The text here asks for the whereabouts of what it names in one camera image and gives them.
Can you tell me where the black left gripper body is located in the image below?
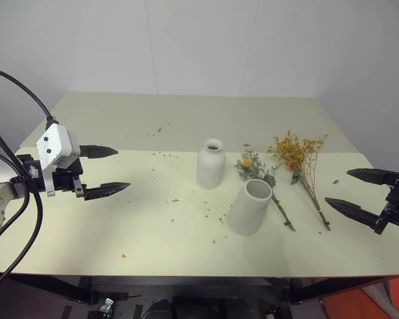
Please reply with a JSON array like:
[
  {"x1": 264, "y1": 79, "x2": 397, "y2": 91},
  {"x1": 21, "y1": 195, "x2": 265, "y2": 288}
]
[{"x1": 52, "y1": 158, "x2": 88, "y2": 200}]

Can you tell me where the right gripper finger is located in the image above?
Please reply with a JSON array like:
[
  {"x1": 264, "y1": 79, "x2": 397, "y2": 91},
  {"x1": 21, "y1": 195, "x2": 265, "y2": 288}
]
[
  {"x1": 346, "y1": 167, "x2": 399, "y2": 187},
  {"x1": 325, "y1": 197, "x2": 384, "y2": 231}
]

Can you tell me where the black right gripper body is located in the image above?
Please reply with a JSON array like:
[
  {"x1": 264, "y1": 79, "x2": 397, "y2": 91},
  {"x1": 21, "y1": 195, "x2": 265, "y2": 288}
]
[{"x1": 373, "y1": 181, "x2": 399, "y2": 235}]

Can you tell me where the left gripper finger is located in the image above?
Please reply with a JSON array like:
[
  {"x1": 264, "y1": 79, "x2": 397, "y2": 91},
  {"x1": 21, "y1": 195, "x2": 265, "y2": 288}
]
[
  {"x1": 83, "y1": 181, "x2": 131, "y2": 201},
  {"x1": 79, "y1": 144, "x2": 120, "y2": 160}
]

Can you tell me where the white cylindrical vase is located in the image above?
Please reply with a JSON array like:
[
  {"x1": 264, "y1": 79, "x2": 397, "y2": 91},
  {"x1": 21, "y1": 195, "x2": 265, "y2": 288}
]
[{"x1": 227, "y1": 179, "x2": 274, "y2": 237}]

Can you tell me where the white bottle-shaped vase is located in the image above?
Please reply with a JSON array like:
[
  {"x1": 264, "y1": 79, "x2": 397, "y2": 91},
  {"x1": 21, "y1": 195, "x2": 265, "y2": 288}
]
[{"x1": 196, "y1": 138, "x2": 227, "y2": 191}]

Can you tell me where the dried yellow flower bunch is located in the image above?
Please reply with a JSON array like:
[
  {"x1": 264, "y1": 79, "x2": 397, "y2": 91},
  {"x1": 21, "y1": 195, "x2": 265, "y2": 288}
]
[{"x1": 265, "y1": 130, "x2": 332, "y2": 232}]

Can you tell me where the orange floor mat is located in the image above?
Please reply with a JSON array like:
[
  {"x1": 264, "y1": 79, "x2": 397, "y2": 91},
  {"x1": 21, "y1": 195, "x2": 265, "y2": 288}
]
[{"x1": 319, "y1": 274, "x2": 399, "y2": 319}]

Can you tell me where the green sprig with yellow flower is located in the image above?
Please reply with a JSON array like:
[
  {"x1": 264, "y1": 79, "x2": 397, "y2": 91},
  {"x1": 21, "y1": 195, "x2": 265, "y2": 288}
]
[{"x1": 234, "y1": 143, "x2": 297, "y2": 232}]

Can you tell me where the silver caster wheel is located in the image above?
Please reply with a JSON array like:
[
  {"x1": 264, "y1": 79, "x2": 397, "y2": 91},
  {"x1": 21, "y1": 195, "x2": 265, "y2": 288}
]
[{"x1": 98, "y1": 297, "x2": 116, "y2": 314}]

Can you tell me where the dark rounded shape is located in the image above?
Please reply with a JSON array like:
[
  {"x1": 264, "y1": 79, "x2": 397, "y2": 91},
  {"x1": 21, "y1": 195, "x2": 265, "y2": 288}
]
[{"x1": 142, "y1": 298, "x2": 174, "y2": 319}]

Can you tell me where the black looping arm cable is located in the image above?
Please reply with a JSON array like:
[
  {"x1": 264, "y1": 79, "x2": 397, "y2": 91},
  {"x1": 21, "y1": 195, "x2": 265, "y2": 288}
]
[{"x1": 0, "y1": 116, "x2": 44, "y2": 295}]

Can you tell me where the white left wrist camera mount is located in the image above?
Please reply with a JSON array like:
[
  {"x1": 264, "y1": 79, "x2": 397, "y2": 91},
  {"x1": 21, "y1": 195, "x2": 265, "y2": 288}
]
[{"x1": 36, "y1": 123, "x2": 81, "y2": 197}]

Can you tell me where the black camera cable with plug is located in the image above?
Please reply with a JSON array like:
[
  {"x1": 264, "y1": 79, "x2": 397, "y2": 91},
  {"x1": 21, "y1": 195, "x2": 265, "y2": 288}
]
[{"x1": 0, "y1": 67, "x2": 60, "y2": 131}]

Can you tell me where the black metal table frame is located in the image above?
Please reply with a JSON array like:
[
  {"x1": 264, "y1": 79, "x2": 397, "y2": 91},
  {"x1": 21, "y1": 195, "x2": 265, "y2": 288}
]
[{"x1": 0, "y1": 272, "x2": 392, "y2": 305}]

